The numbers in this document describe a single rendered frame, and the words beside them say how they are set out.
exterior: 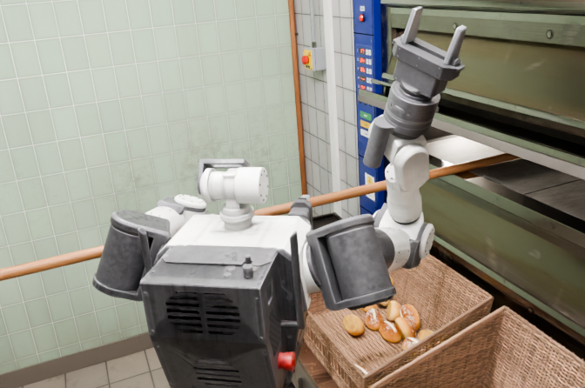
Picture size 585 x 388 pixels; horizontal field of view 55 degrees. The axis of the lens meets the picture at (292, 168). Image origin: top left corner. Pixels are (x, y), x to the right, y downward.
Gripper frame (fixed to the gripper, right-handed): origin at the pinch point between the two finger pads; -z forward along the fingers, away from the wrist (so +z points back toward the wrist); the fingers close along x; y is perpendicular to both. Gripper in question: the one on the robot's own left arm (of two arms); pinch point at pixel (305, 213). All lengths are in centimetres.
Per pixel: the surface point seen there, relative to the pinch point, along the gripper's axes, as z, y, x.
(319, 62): -109, -14, -26
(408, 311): -36, 28, 54
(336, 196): -12.1, 7.2, -0.5
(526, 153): 9, 56, -20
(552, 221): -3, 66, 2
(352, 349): -21, 9, 61
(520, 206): -13, 59, 2
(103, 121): -84, -111, -7
